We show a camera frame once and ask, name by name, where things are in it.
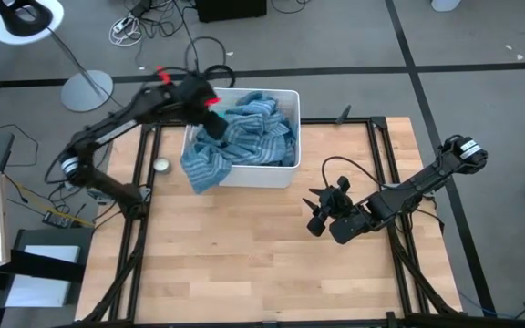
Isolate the black metal table frame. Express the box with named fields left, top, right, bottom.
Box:
left=79, top=116, right=464, bottom=328

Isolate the black cart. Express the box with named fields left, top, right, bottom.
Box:
left=0, top=227, right=96, bottom=328

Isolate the white power strip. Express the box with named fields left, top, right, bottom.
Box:
left=108, top=15, right=143, bottom=47

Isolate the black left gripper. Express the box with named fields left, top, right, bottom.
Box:
left=178, top=72, right=230, bottom=141

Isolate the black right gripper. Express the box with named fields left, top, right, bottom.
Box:
left=301, top=175, right=365, bottom=238

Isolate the white plastic laundry basket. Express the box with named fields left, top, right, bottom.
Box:
left=180, top=87, right=302, bottom=190

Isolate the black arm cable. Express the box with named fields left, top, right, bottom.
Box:
left=183, top=36, right=228, bottom=77
left=320, top=155, right=387, bottom=189

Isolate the white floor lamp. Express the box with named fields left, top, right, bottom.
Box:
left=0, top=0, right=115, bottom=113

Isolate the small round tape roll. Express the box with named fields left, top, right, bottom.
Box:
left=153, top=157, right=173, bottom=175

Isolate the blue striped heather shirt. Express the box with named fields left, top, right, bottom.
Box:
left=180, top=90, right=298, bottom=195

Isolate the small black electronic device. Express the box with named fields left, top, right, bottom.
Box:
left=41, top=210, right=75, bottom=230

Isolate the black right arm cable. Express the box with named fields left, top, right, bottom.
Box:
left=320, top=155, right=387, bottom=189

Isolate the blue floor cable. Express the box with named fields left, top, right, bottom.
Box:
left=457, top=291, right=517, bottom=319

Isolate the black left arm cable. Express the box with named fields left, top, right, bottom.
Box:
left=183, top=36, right=228, bottom=77

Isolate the black coiled floor cable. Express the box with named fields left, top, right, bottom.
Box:
left=202, top=64, right=238, bottom=89

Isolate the black box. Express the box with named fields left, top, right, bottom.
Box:
left=195, top=0, right=269, bottom=24

